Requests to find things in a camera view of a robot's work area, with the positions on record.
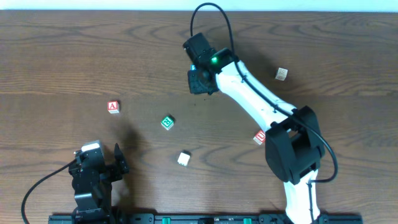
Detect red letter A block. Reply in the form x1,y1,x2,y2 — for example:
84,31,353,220
107,101,120,114

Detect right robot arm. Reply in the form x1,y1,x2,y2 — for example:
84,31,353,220
184,47,325,223

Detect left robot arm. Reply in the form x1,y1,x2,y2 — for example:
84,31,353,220
68,141,129,223

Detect green letter wooden block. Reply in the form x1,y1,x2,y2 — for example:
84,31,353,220
161,116,174,130

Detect white plain wooden block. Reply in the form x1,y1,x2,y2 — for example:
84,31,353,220
177,152,191,167

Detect plain patterned wooden block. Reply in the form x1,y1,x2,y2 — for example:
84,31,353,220
275,68,288,81

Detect red letter U block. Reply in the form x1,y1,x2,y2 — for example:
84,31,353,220
253,130,266,145

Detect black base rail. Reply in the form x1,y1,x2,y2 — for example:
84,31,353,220
48,212,364,224

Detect left black cable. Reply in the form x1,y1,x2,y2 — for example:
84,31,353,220
21,159,77,224

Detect black cable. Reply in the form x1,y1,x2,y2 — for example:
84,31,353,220
21,159,77,224
190,2,339,224

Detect right black cable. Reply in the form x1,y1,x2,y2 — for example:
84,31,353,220
190,2,339,224

